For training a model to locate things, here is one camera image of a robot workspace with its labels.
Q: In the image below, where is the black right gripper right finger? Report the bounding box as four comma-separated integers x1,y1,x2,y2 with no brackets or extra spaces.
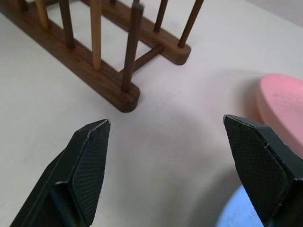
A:
223,114,303,227

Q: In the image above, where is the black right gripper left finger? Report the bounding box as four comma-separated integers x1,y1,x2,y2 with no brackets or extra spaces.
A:
9,119,111,227

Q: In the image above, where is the wooden dish rack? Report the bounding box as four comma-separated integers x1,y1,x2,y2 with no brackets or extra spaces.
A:
0,0,205,113

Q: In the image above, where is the blue plate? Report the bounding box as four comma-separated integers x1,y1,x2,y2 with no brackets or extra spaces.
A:
216,183,269,227

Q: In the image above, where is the pink plate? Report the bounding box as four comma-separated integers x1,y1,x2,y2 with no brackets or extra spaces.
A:
256,73,303,159

